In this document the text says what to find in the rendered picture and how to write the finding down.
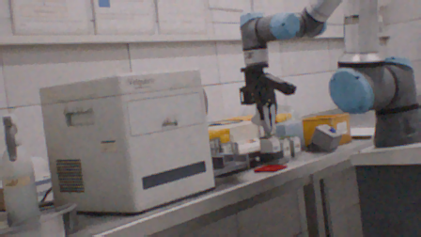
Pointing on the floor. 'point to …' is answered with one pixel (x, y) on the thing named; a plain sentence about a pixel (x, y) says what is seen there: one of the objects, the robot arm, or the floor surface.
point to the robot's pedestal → (390, 199)
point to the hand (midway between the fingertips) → (270, 131)
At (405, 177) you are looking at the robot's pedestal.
